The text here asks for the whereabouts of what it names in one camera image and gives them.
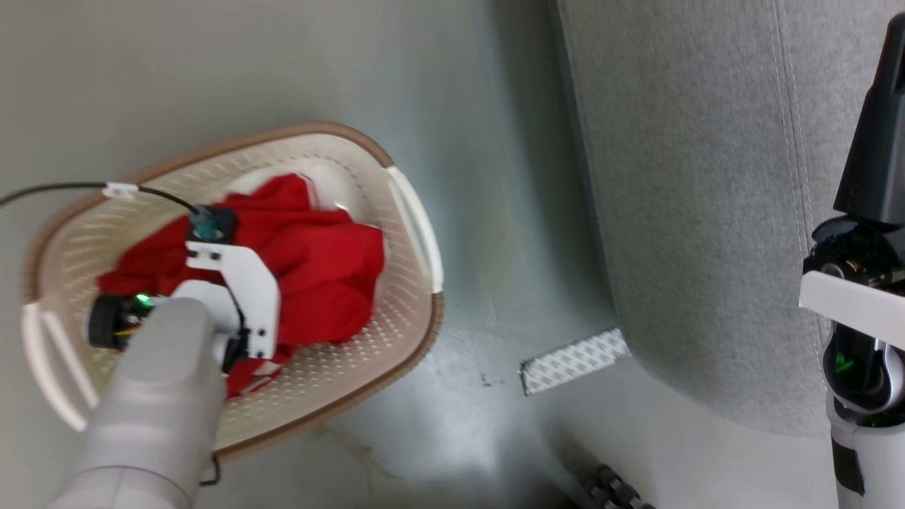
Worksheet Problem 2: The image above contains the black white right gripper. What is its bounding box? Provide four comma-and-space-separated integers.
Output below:
799, 13, 905, 414

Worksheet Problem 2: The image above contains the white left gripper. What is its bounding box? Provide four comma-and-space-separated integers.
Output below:
170, 240, 281, 375

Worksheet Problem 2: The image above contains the red jersey with white stripes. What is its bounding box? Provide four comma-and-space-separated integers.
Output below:
98, 173, 386, 398

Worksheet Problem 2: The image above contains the beige perforated laundry basket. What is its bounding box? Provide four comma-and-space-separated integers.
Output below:
21, 122, 445, 464

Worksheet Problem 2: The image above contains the grey fabric sofa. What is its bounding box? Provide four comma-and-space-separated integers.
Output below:
555, 0, 905, 438

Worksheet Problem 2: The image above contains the white patterned tape strip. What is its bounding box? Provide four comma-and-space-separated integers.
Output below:
520, 327, 630, 397

